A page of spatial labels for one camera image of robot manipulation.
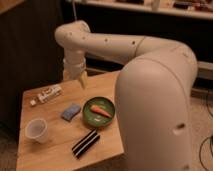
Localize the wooden table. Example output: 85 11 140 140
16 72 123 171

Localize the blue sponge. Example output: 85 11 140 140
61 104 81 122

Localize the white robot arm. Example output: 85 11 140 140
55 20 198 171

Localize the orange carrot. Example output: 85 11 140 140
90 105 111 118

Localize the background shelf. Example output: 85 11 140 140
66 0 213 20

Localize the green bowl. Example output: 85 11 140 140
82 97 115 127

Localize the clear plastic cup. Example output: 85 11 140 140
25 118 48 144

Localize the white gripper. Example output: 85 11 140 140
63 50 88 89

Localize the black cable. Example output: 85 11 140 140
198 134 213 171

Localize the black white striped object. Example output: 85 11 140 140
72 129 100 158

